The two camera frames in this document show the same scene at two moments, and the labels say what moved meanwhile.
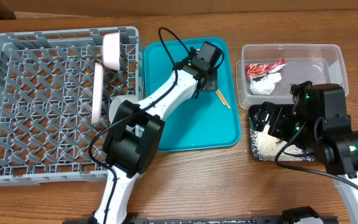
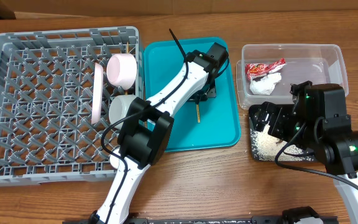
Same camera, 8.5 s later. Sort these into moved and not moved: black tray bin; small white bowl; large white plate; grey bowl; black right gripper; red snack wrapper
Moved: small white bowl
Not moved: red snack wrapper; black tray bin; black right gripper; grey bowl; large white plate
